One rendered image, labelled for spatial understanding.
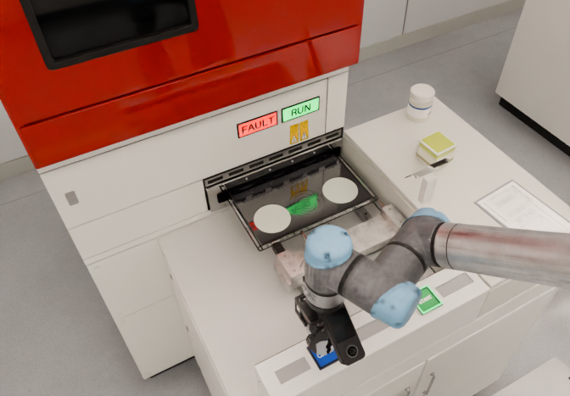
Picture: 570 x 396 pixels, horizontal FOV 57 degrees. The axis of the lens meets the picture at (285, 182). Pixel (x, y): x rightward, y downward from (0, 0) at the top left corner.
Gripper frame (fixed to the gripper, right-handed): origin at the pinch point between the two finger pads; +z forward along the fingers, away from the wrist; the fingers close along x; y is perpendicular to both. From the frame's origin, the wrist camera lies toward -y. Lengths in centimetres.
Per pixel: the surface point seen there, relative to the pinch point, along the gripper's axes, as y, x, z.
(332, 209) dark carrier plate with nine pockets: 37.8, -25.0, 7.6
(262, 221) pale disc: 43.3, -6.4, 7.6
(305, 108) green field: 58, -28, -12
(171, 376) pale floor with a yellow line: 60, 30, 98
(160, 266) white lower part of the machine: 59, 21, 29
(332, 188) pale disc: 45, -29, 8
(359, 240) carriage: 26.7, -26.7, 9.6
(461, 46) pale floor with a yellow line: 187, -228, 97
